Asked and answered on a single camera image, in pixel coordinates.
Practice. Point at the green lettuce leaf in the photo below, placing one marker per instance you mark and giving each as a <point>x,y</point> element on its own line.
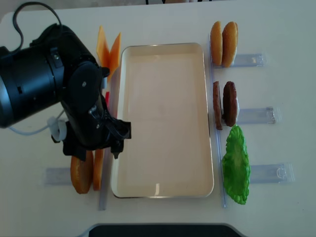
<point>236,166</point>

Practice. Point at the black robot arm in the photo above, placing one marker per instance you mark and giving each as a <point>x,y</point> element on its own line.
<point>58,68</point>

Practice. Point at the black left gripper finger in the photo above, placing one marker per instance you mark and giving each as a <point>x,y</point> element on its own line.
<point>117,148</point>

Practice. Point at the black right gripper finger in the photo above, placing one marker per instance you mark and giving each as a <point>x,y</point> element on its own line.
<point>74,151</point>

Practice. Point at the cream rectangular tray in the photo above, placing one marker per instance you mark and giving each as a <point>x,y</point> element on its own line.
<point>162,92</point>

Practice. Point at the thin brown meat patty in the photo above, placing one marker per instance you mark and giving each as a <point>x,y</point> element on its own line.
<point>217,105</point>

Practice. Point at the clear food rack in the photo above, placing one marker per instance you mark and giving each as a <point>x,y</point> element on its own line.
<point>61,176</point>
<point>281,173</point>

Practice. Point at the thick dark meat patty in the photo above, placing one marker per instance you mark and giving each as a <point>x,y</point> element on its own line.
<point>230,106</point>

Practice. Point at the clear left food rack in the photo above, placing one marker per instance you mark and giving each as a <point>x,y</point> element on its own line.
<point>61,176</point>

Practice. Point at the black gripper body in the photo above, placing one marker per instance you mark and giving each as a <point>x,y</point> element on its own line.
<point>92,127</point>

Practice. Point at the red tomato slice right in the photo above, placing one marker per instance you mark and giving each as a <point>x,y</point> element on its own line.
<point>107,98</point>

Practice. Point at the orange cheese slice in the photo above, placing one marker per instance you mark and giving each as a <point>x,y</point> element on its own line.
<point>102,48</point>
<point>115,56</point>

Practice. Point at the bun slice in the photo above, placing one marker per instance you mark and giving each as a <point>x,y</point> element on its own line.
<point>230,40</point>
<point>216,43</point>

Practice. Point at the bun slice upper left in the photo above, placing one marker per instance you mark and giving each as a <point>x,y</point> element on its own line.
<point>216,43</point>

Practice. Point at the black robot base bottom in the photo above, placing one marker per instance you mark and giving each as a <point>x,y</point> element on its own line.
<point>162,231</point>

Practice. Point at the bun slice upper right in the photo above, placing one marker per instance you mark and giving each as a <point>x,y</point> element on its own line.
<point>230,40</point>

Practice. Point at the orange cheese slice right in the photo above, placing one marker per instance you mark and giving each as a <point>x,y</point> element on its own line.
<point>115,56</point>

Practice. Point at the clear right food rack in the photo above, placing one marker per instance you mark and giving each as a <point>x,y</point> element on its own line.
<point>281,173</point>

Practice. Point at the orange cheese slice left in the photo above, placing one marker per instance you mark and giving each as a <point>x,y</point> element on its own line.
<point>102,48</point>

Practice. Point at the bread slice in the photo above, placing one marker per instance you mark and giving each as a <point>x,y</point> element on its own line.
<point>82,173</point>
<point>98,168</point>

